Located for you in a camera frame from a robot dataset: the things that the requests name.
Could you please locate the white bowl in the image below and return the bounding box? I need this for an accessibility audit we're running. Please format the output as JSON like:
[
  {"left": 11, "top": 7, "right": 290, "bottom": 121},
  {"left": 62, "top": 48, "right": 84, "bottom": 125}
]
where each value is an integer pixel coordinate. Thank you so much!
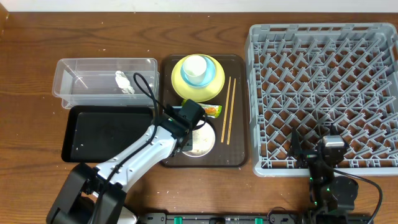
[{"left": 183, "top": 123, "right": 216, "bottom": 157}]

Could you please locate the green orange snack wrapper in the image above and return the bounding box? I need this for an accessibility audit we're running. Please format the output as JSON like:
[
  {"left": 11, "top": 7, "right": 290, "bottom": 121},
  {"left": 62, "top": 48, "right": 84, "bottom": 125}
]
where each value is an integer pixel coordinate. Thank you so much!
[{"left": 181, "top": 100, "right": 223, "bottom": 118}]

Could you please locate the white tissue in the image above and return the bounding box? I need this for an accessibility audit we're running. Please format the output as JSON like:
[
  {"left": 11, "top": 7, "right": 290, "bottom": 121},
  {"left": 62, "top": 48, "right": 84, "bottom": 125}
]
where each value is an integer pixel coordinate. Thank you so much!
[{"left": 115, "top": 71, "right": 135, "bottom": 94}]

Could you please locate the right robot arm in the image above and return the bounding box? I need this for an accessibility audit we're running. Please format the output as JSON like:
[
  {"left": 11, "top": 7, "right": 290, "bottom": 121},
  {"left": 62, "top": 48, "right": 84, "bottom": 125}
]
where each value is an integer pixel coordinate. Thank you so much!
[{"left": 288, "top": 128, "right": 358, "bottom": 223}]

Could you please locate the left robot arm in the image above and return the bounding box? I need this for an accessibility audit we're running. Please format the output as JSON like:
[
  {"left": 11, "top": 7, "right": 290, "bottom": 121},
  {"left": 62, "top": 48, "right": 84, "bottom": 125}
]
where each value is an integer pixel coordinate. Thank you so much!
[{"left": 46, "top": 118, "right": 195, "bottom": 223}]

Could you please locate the grey plastic dishwasher rack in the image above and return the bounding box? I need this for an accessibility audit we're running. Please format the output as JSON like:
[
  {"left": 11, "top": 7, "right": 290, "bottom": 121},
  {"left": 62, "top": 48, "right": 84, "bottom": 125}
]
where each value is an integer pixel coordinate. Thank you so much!
[{"left": 245, "top": 23, "right": 397, "bottom": 177}]

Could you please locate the black waste tray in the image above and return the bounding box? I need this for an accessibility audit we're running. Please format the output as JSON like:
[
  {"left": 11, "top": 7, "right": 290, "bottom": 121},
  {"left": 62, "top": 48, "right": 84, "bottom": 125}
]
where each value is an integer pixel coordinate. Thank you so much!
[{"left": 61, "top": 105, "right": 153, "bottom": 163}]

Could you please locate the yellow plate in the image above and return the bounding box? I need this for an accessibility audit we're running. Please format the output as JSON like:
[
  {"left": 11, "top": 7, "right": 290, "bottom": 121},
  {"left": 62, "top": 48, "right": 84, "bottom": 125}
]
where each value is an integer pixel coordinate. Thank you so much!
[{"left": 171, "top": 54, "right": 225, "bottom": 102}]

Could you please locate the right wooden chopstick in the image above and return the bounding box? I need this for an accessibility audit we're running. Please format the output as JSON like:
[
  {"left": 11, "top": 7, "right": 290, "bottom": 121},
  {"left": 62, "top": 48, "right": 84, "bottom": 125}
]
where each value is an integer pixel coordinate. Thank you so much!
[{"left": 227, "top": 78, "right": 236, "bottom": 145}]

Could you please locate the wooden chopstick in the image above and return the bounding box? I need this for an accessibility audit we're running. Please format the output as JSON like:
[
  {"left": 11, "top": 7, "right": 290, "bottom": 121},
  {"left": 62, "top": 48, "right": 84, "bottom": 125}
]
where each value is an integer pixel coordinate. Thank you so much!
[
  {"left": 227, "top": 78, "right": 236, "bottom": 145},
  {"left": 221, "top": 77, "right": 231, "bottom": 143}
]

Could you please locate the dark brown serving tray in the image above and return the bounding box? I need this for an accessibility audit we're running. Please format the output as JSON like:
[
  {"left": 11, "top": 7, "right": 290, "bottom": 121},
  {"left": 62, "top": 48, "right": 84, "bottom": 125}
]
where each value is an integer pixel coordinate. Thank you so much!
[{"left": 156, "top": 54, "right": 249, "bottom": 169}]

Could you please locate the white cup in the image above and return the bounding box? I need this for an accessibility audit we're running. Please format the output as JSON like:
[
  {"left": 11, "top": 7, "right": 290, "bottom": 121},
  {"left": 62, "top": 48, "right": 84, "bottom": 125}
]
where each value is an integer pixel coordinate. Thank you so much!
[{"left": 183, "top": 55, "right": 207, "bottom": 78}]

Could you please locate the light blue bowl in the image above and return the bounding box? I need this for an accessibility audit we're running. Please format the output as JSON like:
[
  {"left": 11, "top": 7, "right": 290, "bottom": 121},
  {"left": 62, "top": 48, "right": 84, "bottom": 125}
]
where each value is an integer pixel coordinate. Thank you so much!
[{"left": 180, "top": 55, "right": 216, "bottom": 88}]

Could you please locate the left wooden chopstick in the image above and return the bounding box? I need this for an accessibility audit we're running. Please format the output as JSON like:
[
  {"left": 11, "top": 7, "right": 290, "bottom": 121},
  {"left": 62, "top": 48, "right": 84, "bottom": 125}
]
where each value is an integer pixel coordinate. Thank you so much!
[{"left": 221, "top": 77, "right": 231, "bottom": 143}]

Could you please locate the clear plastic bin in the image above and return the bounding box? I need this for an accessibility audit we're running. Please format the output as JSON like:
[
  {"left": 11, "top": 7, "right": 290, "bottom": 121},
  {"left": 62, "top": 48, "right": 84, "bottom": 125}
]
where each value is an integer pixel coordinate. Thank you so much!
[{"left": 52, "top": 58, "right": 159, "bottom": 109}]

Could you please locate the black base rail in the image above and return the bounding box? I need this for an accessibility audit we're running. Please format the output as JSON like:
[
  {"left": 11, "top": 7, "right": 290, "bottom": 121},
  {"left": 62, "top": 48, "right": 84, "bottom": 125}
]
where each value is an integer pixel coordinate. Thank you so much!
[{"left": 137, "top": 210, "right": 374, "bottom": 224}]

